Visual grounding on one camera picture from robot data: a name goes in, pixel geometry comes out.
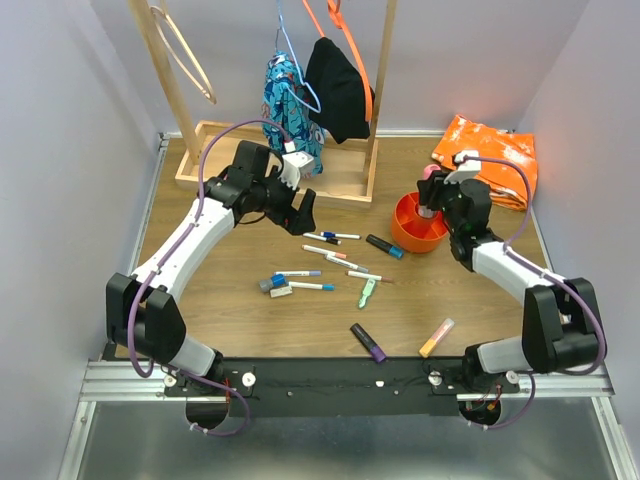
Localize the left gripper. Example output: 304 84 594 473
253 166 317 235

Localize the white pen dark-blue cap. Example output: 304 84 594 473
320 231 361 240

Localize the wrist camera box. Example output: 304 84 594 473
278 141 315 190
444 150 482 184

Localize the glue tube pink cap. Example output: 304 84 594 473
417 164 437 220

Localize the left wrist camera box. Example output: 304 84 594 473
278 141 315 190

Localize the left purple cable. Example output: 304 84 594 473
127 118 296 437

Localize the wooden clothes rack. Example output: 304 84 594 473
127 0 399 211

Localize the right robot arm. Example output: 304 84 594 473
416 165 607 392

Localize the blue wire hanger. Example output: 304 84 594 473
275 0 322 114

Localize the purple cable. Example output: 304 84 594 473
462 155 608 432
127 118 296 437

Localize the blue shark-print garment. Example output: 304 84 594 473
261 50 326 176

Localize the white pen lilac cap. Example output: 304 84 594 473
273 270 322 277

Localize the wooden clothes hanger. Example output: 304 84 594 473
149 1 217 105

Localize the white pen light-blue cap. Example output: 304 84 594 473
288 281 335 291

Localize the grey blue glue stick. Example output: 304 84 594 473
259 274 287 293

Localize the orange plastic hanger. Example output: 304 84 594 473
302 1 375 127

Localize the black highlighter purple cap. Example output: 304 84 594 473
350 323 386 364

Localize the green translucent correction pen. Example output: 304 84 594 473
358 279 377 309

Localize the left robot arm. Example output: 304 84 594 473
106 140 316 395

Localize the aluminium frame rail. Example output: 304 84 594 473
59 353 639 479

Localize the black garment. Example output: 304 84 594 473
305 37 370 144

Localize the orange folded cloth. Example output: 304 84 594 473
431 115 538 211

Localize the black highlighter blue cap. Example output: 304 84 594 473
365 234 404 259

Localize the white eraser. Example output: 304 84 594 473
269 285 293 298

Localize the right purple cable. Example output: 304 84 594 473
462 155 608 432

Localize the orange pink highlighter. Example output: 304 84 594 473
418 318 455 358

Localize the white pen black cap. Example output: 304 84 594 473
303 233 342 245

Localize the white pen brown cap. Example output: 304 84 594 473
345 270 394 283

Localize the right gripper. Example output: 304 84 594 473
418 169 469 233

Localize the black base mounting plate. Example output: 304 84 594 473
164 355 521 419

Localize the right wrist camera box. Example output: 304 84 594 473
444 150 482 184

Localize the orange round divided organizer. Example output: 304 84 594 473
391 191 448 254

